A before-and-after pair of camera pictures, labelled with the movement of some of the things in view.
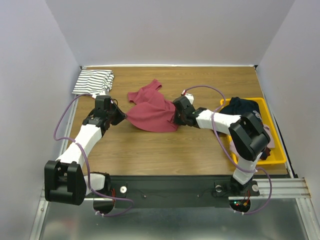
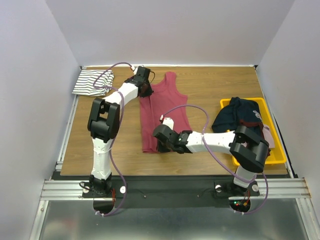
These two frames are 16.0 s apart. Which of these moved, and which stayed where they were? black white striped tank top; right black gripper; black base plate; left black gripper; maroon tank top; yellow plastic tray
Moved: right black gripper; left black gripper; maroon tank top
Stayed: black base plate; yellow plastic tray; black white striped tank top
